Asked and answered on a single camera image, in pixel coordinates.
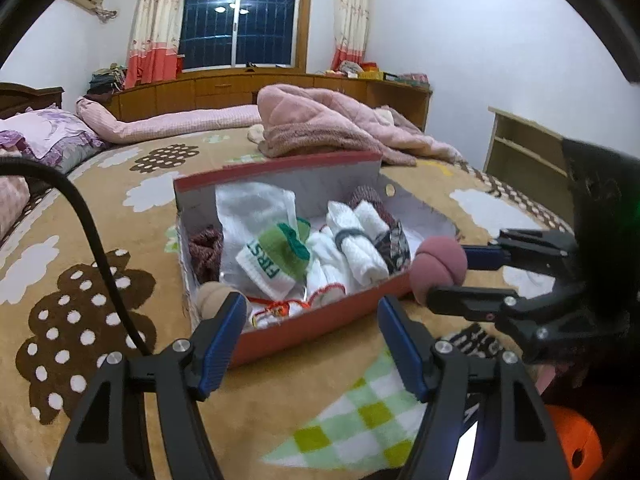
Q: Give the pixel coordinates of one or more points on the green and white sock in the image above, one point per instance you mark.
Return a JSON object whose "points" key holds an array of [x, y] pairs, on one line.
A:
{"points": [[270, 260]]}

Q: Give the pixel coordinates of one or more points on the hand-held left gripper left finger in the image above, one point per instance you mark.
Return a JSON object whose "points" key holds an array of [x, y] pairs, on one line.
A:
{"points": [[222, 345]]}

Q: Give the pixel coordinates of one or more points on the black towel white letters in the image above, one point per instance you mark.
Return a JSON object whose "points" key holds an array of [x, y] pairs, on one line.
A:
{"points": [[475, 342]]}

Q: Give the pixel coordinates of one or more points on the white knit glove red trim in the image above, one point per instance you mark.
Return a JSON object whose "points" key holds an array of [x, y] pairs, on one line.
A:
{"points": [[325, 292], [322, 245]]}

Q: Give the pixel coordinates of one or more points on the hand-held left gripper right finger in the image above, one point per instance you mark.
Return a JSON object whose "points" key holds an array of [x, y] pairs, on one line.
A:
{"points": [[400, 345]]}

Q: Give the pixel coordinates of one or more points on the long pink bolster pillow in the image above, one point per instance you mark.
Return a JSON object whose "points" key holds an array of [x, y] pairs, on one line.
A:
{"points": [[175, 122]]}

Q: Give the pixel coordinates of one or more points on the white plastic bag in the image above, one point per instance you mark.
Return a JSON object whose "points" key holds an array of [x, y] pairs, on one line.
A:
{"points": [[245, 215]]}

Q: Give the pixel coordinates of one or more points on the dark floral patterned cloth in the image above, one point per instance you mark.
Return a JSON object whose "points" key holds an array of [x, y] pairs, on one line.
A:
{"points": [[395, 250]]}

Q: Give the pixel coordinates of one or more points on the pink round soft ball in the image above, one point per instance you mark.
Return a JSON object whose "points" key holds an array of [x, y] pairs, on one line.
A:
{"points": [[437, 267]]}

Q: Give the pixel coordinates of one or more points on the red cardboard shoe box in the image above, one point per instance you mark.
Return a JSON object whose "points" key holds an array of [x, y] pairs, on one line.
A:
{"points": [[325, 325]]}

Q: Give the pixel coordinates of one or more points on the white towel grey band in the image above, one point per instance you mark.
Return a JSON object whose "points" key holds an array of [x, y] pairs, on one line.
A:
{"points": [[365, 262]]}

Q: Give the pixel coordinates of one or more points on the pile of dark clothes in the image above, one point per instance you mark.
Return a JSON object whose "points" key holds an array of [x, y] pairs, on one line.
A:
{"points": [[105, 82]]}

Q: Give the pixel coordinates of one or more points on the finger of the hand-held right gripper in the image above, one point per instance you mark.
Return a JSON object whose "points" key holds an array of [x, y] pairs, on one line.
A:
{"points": [[482, 256], [470, 302]]}

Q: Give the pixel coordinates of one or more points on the window with blue grid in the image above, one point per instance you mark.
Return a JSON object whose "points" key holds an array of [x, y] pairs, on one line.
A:
{"points": [[240, 20]]}

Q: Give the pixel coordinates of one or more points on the purple floral pillow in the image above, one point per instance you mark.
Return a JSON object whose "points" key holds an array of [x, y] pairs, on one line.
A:
{"points": [[55, 130]]}

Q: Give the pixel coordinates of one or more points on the orange plastic stool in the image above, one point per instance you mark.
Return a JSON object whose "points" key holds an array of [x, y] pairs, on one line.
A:
{"points": [[575, 440]]}

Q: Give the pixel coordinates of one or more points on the low wooden cabinet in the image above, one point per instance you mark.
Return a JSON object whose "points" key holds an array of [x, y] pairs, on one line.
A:
{"points": [[200, 92]]}

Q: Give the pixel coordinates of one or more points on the pink fleece blanket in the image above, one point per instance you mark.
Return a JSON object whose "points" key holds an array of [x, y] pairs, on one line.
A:
{"points": [[325, 120]]}

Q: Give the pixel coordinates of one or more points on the light wooden shelf unit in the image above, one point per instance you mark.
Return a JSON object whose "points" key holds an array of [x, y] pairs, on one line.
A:
{"points": [[525, 150]]}

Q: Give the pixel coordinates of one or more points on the white crumpled bag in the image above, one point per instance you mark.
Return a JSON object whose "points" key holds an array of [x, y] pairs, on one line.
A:
{"points": [[347, 67]]}

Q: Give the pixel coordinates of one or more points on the white towel maroon band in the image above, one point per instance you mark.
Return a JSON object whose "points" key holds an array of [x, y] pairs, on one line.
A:
{"points": [[374, 219]]}

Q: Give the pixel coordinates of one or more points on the yellow box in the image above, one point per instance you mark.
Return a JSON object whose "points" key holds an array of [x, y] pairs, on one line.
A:
{"points": [[372, 71]]}

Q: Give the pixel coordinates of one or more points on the pink checked cartoon pillow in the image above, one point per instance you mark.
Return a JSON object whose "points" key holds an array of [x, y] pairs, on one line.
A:
{"points": [[12, 200]]}

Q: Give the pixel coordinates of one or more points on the cream curtain orange hem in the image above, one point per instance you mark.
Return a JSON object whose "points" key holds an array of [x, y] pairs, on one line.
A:
{"points": [[155, 20], [352, 15]]}

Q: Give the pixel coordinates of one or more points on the person's right hand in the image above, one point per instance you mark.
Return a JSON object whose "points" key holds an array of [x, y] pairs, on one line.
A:
{"points": [[555, 377]]}

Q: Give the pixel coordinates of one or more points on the tan round soft ball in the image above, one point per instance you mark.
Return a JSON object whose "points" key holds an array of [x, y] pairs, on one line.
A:
{"points": [[212, 297]]}

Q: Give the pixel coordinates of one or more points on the maroon knit sock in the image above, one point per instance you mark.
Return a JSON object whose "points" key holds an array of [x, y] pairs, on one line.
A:
{"points": [[367, 197], [205, 252]]}

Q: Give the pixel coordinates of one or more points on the stack of colourful fabric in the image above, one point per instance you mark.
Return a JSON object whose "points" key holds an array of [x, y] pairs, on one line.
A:
{"points": [[407, 79]]}

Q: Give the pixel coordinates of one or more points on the dark wooden headboard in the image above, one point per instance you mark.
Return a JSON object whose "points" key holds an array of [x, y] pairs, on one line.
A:
{"points": [[30, 97]]}

